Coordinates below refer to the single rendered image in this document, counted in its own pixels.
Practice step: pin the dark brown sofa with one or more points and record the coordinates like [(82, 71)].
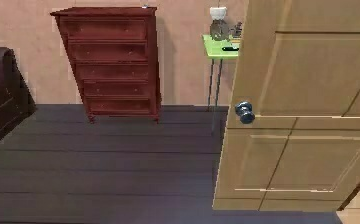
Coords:
[(3, 93)]

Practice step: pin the green side table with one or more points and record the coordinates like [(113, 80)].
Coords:
[(218, 50)]

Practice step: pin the light wooden room door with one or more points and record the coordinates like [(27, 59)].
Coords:
[(304, 116)]

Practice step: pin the red-brown chest of drawers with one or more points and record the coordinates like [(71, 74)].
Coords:
[(111, 66)]

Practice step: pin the grey lamp with white shade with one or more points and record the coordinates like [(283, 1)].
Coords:
[(218, 26)]

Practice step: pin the small dark grey decoration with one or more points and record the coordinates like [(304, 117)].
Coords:
[(237, 30)]

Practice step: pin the dark round door knob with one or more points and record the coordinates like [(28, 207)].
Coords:
[(245, 112)]

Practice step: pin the black remote control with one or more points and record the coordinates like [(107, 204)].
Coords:
[(230, 49)]

